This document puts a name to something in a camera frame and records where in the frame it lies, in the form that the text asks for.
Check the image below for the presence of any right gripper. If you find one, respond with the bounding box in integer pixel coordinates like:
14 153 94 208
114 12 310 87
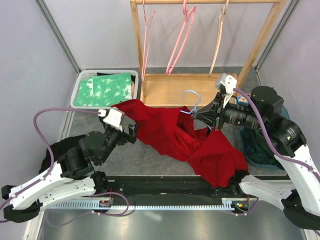
192 91 267 131

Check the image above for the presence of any light blue wire hanger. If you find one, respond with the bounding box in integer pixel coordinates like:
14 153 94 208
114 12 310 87
180 89 202 115

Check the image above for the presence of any red skirt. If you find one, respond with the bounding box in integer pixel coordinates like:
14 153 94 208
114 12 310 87
115 99 248 188

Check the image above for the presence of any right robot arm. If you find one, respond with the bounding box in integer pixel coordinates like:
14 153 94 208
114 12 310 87
191 86 320 234

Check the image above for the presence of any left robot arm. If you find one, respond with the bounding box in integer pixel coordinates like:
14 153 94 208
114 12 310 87
0 123 140 223

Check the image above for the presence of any beige wooden hanger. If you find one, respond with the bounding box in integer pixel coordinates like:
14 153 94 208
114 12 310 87
208 0 229 77

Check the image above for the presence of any middle pink hanger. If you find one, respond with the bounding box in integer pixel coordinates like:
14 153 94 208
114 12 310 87
165 0 196 76

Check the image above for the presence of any pink hanger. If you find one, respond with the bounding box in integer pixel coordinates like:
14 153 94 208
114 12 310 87
165 0 196 76
141 0 156 82

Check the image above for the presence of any left pink hanger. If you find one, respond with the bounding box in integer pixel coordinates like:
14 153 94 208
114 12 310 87
141 0 156 82

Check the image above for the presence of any floral blue cloth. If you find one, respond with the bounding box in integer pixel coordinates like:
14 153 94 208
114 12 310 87
235 95 249 106

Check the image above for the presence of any pink cloth in basket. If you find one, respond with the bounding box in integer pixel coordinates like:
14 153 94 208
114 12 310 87
131 81 135 97

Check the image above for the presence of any wooden clothes rack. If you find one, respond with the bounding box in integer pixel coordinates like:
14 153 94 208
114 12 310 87
130 0 286 108

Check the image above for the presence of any green white cloth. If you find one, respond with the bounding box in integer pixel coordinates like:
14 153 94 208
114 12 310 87
71 72 133 108

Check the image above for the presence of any dark green plaid cloth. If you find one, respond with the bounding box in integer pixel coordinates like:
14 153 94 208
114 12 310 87
241 127 283 168

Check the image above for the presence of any teal plastic basin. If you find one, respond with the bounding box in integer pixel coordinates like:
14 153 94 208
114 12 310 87
239 104 291 172

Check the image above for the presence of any black cloth pile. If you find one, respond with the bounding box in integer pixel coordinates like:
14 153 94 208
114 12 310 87
38 134 86 174

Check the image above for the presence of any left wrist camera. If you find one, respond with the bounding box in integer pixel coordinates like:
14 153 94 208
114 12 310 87
98 108 125 132

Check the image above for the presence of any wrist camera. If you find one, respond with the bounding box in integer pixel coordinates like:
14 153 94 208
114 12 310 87
214 73 237 96
98 108 125 132

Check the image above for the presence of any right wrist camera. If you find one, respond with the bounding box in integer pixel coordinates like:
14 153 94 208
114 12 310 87
214 73 237 96

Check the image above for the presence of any slotted cable duct rail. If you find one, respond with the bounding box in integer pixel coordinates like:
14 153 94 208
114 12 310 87
47 198 240 211

